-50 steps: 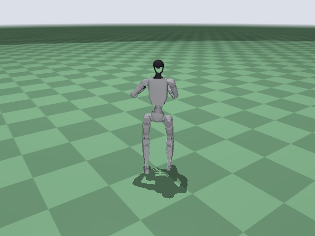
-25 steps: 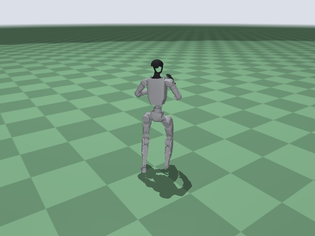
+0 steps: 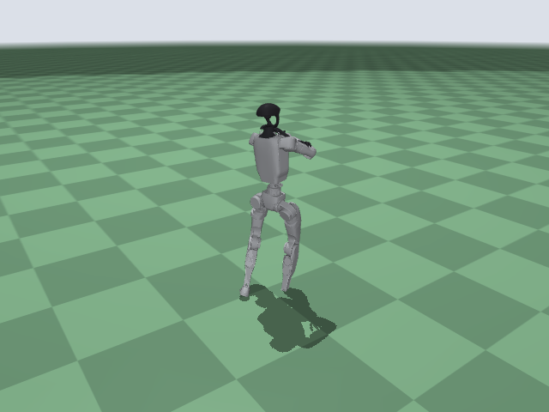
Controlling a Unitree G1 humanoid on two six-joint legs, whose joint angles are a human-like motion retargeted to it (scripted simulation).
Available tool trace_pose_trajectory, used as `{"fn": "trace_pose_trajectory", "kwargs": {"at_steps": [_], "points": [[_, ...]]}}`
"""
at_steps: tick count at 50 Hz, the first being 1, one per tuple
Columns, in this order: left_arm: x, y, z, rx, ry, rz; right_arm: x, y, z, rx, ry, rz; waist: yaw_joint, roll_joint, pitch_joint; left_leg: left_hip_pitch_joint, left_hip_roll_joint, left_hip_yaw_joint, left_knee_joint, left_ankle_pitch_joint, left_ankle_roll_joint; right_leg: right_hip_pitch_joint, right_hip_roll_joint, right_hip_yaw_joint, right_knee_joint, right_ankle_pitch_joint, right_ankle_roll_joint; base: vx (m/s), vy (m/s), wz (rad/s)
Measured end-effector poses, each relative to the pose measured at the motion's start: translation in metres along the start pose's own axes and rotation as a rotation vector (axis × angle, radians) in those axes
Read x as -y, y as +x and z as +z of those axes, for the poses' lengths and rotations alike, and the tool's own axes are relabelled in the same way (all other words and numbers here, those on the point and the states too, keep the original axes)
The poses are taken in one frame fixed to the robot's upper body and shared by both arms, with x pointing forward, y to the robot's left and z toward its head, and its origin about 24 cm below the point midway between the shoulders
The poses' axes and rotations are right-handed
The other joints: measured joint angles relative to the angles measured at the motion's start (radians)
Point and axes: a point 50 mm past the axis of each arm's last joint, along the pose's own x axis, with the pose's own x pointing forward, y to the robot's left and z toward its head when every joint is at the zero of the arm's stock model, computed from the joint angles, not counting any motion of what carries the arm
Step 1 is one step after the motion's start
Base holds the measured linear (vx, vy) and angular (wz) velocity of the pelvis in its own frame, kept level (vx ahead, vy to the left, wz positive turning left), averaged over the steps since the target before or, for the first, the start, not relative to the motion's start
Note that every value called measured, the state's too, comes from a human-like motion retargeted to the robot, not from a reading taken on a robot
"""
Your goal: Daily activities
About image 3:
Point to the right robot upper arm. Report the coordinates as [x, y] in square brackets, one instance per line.
[291, 144]

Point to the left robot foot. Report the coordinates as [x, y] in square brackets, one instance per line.
[244, 291]

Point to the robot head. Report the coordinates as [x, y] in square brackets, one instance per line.
[267, 110]

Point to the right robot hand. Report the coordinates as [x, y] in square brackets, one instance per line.
[282, 132]

